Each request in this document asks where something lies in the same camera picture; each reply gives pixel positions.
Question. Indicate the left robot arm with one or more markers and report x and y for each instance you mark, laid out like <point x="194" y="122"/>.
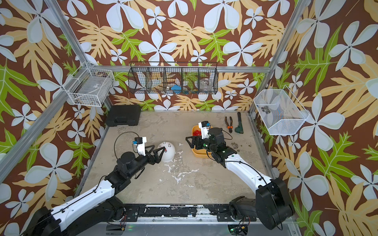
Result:
<point x="99" y="204"/>

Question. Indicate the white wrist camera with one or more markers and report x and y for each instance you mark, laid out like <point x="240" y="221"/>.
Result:
<point x="204" y="128"/>
<point x="139" y="143"/>

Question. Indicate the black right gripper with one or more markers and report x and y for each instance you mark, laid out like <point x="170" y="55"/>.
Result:
<point x="196" y="139"/>

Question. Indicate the white mesh basket right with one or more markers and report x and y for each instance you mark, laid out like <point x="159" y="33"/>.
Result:
<point x="281" y="111"/>

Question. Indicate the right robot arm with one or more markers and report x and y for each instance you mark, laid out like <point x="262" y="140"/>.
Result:
<point x="272" y="204"/>

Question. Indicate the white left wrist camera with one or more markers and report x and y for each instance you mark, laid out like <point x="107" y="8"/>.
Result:
<point x="139" y="143"/>

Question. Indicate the pile of red sleeves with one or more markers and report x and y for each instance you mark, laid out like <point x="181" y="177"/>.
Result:
<point x="197" y="132"/>

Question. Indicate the white dome screw fixture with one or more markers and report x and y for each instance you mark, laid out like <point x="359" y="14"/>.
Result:
<point x="169" y="152"/>

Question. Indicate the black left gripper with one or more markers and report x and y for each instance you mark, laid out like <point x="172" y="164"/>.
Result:
<point x="157" y="159"/>

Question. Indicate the black plastic tool case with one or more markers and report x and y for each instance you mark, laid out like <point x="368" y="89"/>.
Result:
<point x="123" y="115"/>

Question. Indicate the orange handled pliers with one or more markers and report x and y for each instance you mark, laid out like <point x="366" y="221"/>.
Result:
<point x="229" y="124"/>

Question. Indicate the white wire basket left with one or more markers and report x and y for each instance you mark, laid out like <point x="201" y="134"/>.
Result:
<point x="89" y="85"/>

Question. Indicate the yellow plastic tray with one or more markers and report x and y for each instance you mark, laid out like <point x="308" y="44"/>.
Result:
<point x="213" y="132"/>

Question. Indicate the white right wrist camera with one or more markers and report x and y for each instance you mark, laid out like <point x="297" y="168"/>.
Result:
<point x="204" y="128"/>

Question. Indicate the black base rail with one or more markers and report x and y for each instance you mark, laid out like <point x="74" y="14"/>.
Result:
<point x="176" y="212"/>

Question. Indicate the green pipe wrench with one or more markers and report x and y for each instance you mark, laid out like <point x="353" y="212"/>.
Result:
<point x="239" y="128"/>

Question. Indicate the black wire basket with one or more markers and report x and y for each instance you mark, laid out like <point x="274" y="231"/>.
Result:
<point x="174" y="78"/>

